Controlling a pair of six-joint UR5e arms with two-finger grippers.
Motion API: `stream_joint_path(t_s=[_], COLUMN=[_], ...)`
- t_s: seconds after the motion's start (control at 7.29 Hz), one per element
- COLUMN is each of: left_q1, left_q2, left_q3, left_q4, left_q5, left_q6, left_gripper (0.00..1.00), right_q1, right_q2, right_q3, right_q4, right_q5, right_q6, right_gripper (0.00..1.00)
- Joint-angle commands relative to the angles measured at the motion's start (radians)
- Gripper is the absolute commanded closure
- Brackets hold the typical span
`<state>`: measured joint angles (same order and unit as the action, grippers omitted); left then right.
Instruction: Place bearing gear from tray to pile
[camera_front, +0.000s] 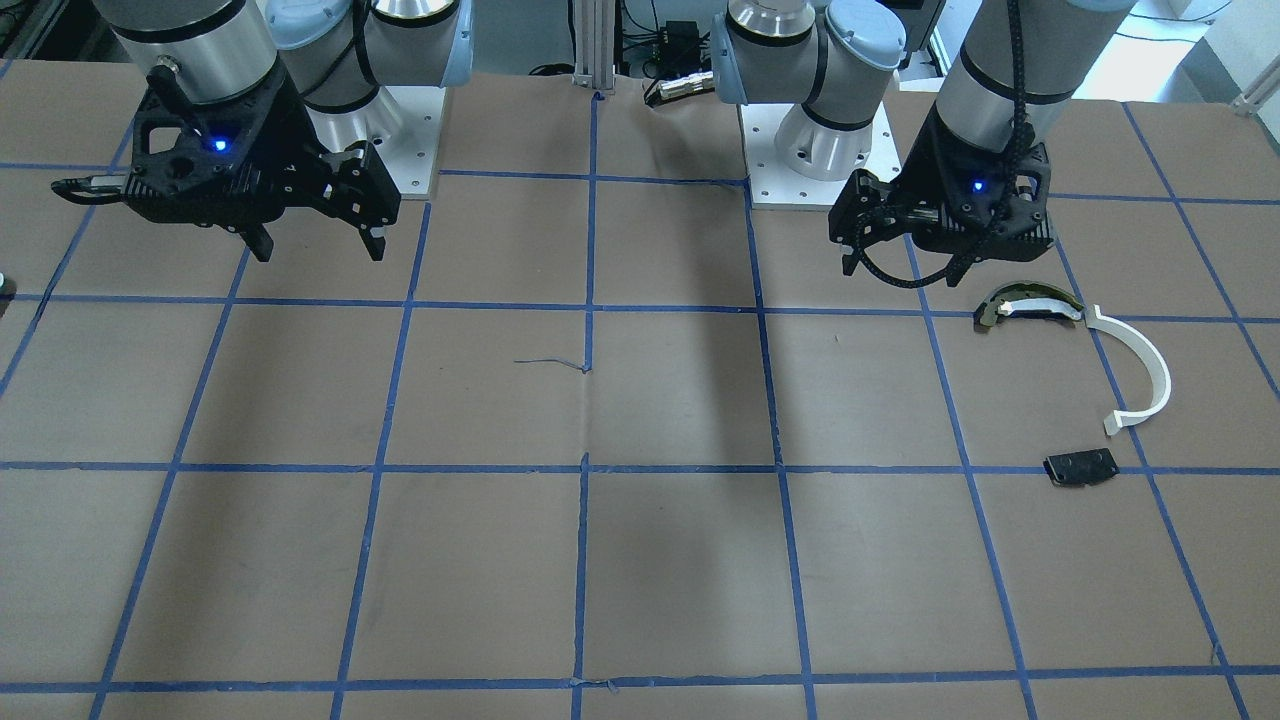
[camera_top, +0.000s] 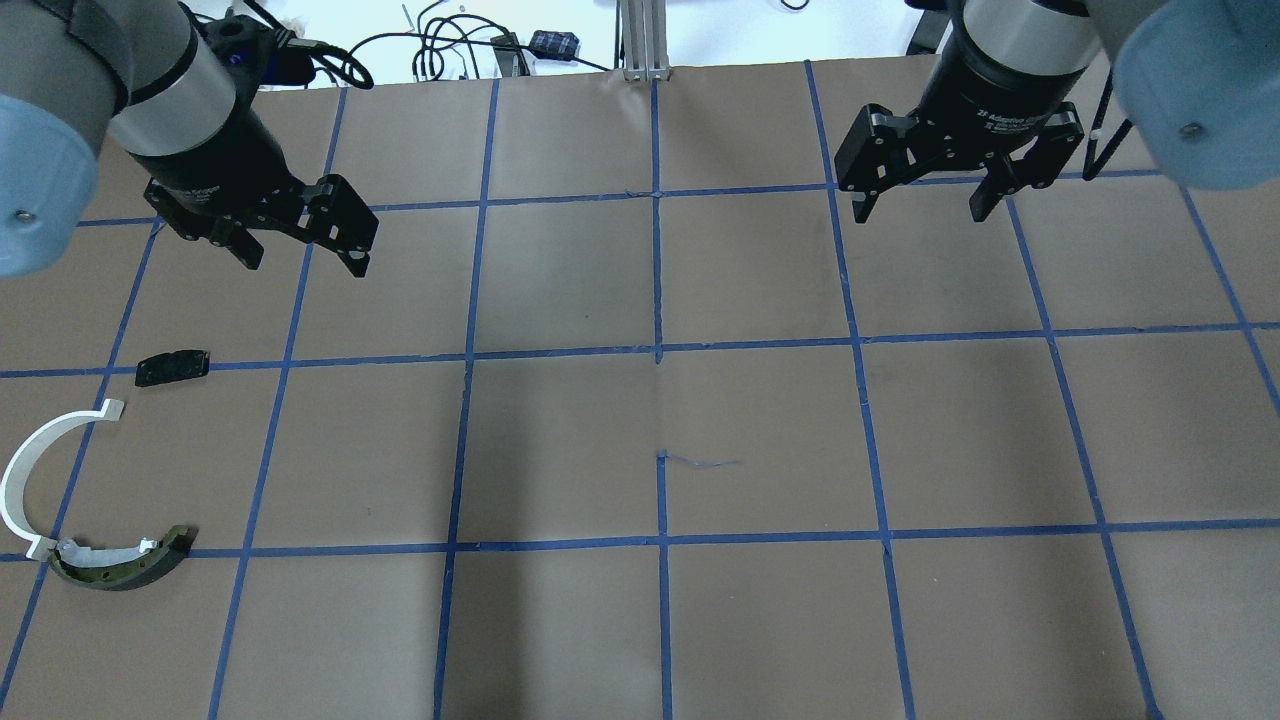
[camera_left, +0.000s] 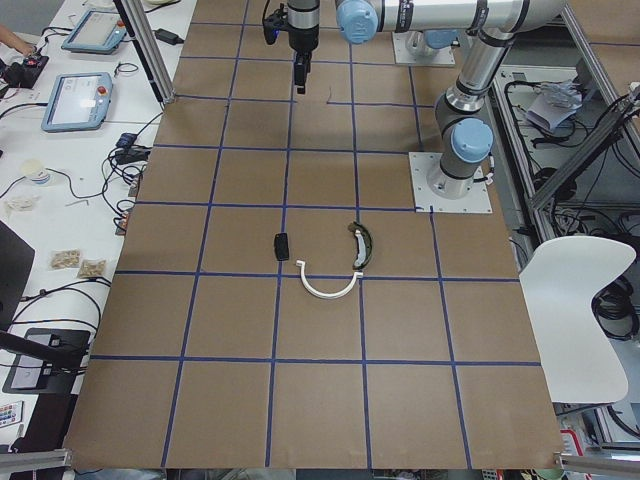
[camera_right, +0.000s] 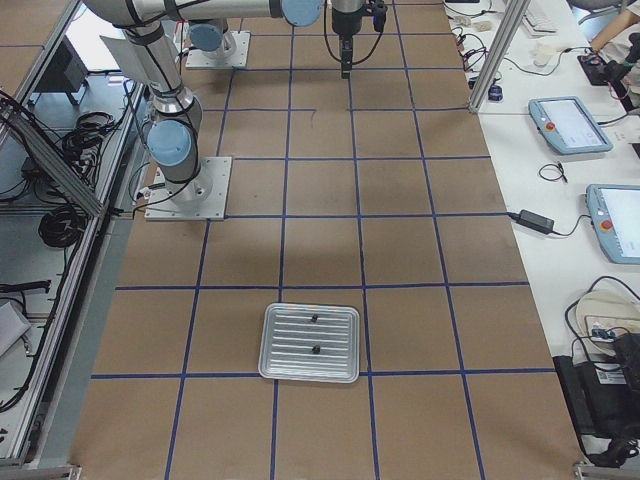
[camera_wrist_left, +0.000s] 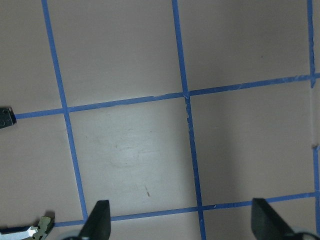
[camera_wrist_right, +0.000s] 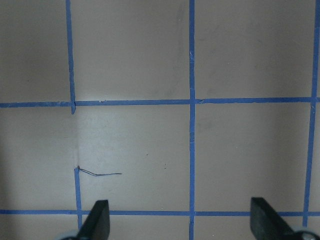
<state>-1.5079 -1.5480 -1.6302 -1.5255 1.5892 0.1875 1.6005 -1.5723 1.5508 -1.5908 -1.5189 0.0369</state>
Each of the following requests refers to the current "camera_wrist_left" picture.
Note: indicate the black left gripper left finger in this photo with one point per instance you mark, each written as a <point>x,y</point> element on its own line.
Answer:
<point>98,224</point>

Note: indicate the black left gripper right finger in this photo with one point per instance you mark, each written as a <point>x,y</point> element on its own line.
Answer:
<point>267,224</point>

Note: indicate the black flat plastic plate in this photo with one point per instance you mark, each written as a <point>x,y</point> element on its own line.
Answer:
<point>7,117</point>

